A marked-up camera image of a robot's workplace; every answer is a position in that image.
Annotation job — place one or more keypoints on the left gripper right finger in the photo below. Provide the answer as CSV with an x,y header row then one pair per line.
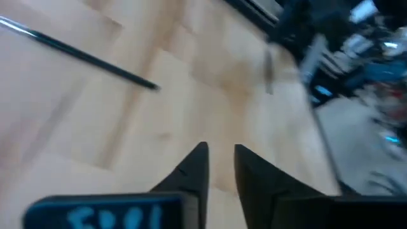
x,y
286,210

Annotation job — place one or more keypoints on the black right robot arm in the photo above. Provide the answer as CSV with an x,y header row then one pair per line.
x,y
302,25

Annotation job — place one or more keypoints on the black aluminium table frame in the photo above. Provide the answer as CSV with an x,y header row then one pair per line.
x,y
251,9

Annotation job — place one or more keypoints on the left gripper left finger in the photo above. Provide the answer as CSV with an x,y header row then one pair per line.
x,y
127,213

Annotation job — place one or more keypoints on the thin makeup brush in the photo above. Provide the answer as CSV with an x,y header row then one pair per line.
x,y
95,60

